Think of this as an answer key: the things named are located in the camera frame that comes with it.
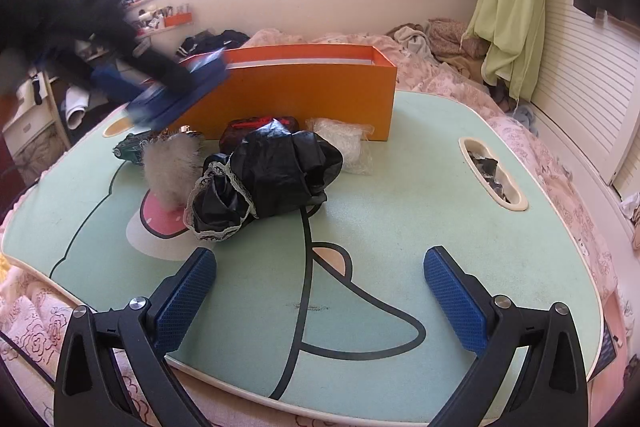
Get clear plastic bag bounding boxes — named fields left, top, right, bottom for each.
left=305, top=117, right=373, bottom=175

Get white louvered door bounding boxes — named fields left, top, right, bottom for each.
left=530, top=0, right=640, bottom=198

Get pink floral quilt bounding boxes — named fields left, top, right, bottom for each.
left=0, top=29, right=640, bottom=427

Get blue pouch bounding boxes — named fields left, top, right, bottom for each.
left=125, top=49, right=232, bottom=128

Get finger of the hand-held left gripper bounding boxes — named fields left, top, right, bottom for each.
left=117, top=39, right=201, bottom=95
left=50, top=52, right=146, bottom=100

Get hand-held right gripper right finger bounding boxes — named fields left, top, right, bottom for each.
left=422, top=246, right=587, bottom=427

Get grey fur pom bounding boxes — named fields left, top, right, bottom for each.
left=140, top=132, right=206, bottom=212

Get white drawer cabinet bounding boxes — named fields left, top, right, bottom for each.
left=2, top=77, right=68, bottom=188

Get light green hanging garment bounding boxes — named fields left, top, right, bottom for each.
left=467, top=0, right=548, bottom=100

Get green cartoon print desktop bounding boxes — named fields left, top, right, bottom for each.
left=0, top=89, right=606, bottom=423

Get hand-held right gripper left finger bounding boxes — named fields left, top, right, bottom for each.
left=54, top=247, right=218, bottom=427

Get white rolled sheet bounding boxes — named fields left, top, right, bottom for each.
left=65, top=84, right=93, bottom=128

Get green toy car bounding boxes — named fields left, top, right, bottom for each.
left=112, top=132, right=151, bottom=165

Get black lace trimmed cloth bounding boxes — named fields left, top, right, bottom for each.
left=185, top=119, right=345, bottom=242

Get light blue cloth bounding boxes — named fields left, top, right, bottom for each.
left=512, top=104, right=538, bottom=128

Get beige clothes pile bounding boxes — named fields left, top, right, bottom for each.
left=392, top=18, right=488, bottom=72

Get black clothes pile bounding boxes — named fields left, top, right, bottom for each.
left=175, top=29, right=251, bottom=58

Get orange cardboard box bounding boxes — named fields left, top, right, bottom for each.
left=167, top=44, right=398, bottom=142

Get crumpled foil wrappers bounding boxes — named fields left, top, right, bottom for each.
left=467, top=144, right=516, bottom=202

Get dark red pouch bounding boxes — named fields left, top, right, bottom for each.
left=220, top=114, right=301, bottom=155

